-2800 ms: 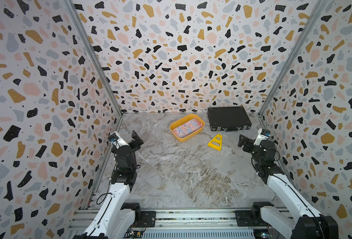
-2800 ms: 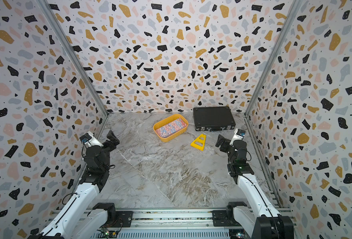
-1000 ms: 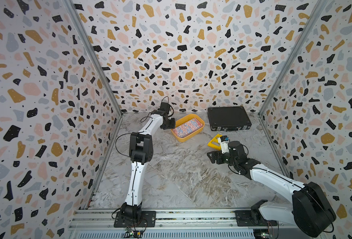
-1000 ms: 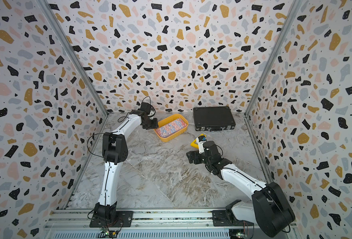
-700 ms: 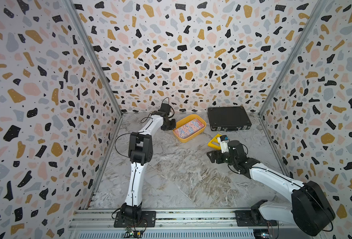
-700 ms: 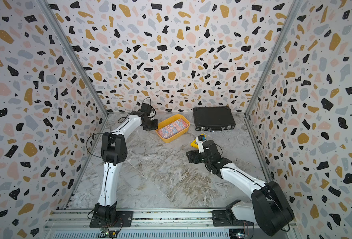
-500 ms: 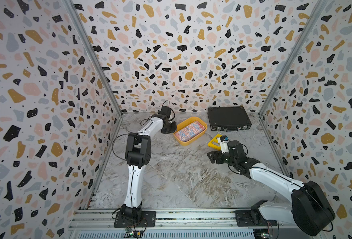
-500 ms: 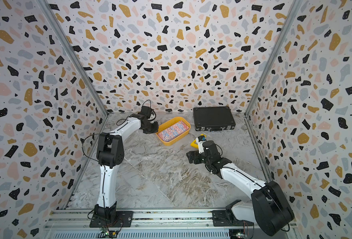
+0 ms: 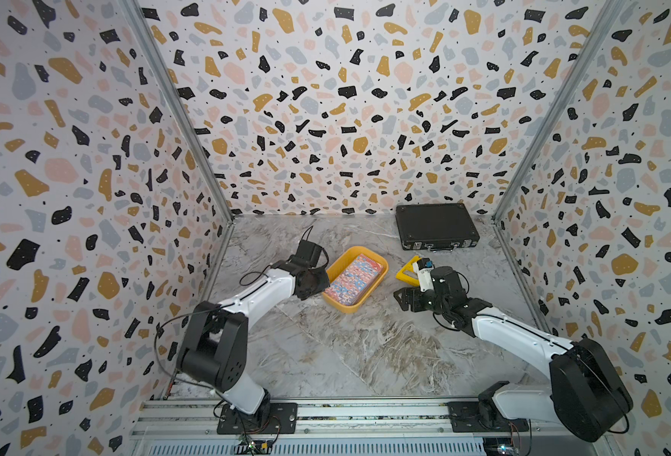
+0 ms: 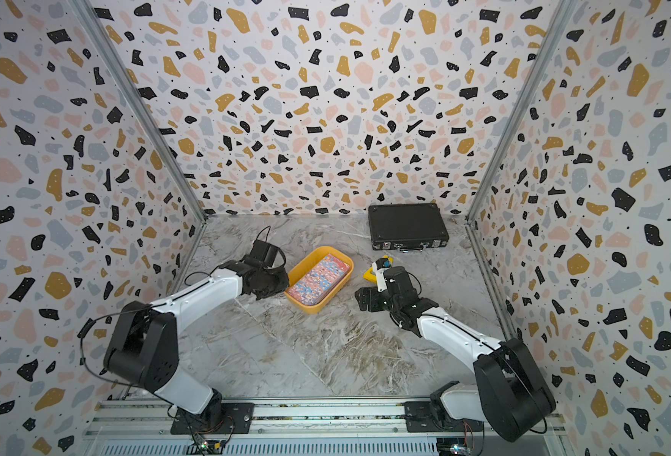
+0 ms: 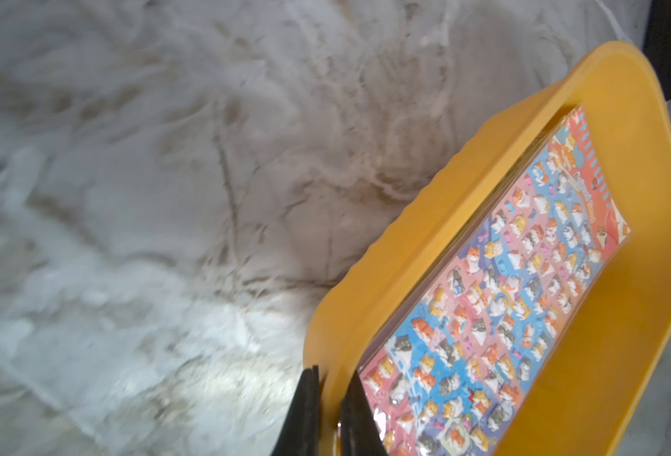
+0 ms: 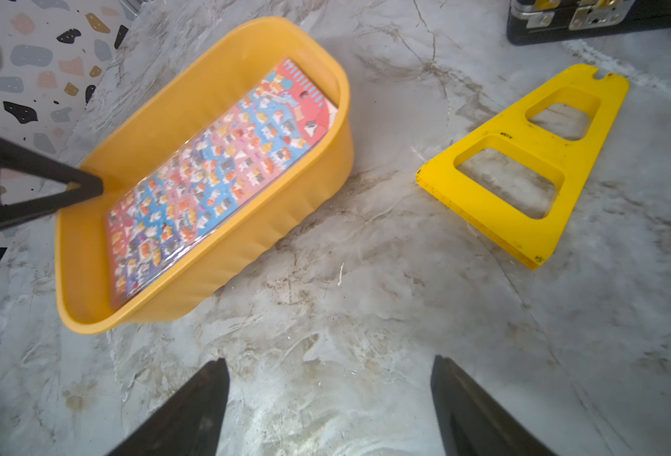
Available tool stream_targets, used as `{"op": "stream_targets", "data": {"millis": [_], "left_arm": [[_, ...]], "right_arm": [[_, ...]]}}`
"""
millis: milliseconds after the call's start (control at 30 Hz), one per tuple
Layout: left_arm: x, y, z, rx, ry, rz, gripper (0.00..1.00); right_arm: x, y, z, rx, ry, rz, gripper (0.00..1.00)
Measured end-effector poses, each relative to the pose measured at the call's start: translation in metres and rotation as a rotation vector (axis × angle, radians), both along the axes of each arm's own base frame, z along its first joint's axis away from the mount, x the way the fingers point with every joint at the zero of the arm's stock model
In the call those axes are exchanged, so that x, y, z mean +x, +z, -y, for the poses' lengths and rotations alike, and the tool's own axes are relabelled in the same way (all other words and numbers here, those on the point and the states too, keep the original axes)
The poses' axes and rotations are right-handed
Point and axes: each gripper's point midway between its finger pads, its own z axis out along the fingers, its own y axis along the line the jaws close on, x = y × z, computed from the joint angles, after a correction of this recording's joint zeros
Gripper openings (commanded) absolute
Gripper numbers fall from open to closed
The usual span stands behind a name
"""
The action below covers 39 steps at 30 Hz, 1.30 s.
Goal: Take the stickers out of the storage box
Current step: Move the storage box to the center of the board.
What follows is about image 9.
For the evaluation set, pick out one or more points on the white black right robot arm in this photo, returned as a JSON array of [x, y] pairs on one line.
[[583, 391]]

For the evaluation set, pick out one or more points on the yellow plastic storage box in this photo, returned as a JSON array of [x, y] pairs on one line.
[[339, 265]]

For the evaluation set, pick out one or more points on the yellow triangular plastic block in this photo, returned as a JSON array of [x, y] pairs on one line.
[[407, 274]]

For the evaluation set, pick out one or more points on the right aluminium corner post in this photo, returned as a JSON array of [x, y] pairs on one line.
[[601, 28]]

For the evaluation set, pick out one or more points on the red blue cat sticker sheet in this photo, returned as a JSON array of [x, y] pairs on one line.
[[354, 282]]

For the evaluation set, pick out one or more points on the black hard case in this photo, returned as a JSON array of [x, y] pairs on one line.
[[435, 227]]

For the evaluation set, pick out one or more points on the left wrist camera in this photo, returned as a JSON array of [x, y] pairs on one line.
[[308, 253]]

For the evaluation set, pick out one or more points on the aluminium corner post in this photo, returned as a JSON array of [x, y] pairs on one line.
[[601, 28], [134, 15]]

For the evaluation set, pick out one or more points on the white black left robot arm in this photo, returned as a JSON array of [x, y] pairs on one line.
[[215, 347]]

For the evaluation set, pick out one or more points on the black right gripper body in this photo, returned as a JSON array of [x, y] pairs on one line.
[[425, 301]]

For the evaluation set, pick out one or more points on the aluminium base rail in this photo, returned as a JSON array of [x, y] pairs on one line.
[[355, 426]]

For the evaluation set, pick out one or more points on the left aluminium corner post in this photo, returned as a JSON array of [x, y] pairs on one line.
[[134, 15]]

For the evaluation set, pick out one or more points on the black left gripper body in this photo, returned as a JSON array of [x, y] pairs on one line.
[[318, 280]]

